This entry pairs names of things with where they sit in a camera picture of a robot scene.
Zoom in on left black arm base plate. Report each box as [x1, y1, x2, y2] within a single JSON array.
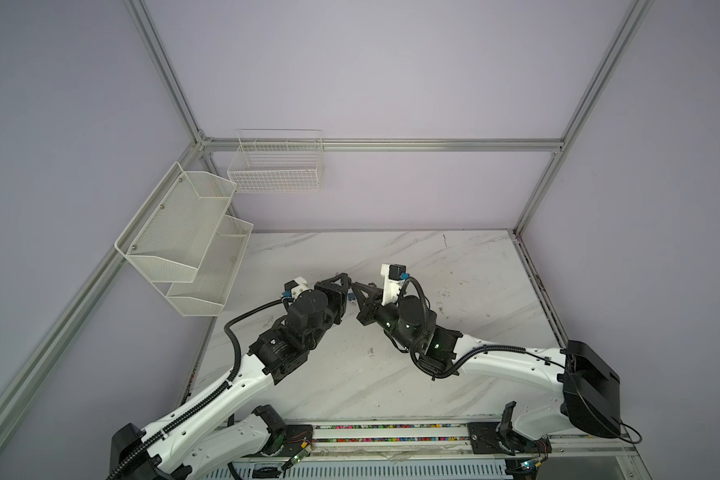
[[260, 424, 314, 457]]

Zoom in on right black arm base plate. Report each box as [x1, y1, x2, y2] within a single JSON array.
[[467, 422, 552, 456]]

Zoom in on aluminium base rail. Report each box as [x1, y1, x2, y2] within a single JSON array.
[[203, 416, 643, 466]]

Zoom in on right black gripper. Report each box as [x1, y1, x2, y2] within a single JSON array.
[[349, 283, 417, 353]]

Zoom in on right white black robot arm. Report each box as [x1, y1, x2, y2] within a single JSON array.
[[351, 283, 622, 450]]

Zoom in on aluminium frame profiles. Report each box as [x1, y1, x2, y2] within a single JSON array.
[[0, 0, 655, 445]]

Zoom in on white mesh two-tier shelf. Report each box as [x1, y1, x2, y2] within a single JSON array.
[[114, 163, 253, 317]]

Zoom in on white wire basket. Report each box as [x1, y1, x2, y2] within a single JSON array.
[[227, 129, 324, 194]]

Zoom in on right black cable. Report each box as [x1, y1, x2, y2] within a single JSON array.
[[395, 275, 643, 445]]

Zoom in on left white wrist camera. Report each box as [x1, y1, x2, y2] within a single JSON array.
[[282, 277, 310, 299]]

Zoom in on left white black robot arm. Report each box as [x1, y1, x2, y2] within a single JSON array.
[[108, 273, 351, 479]]

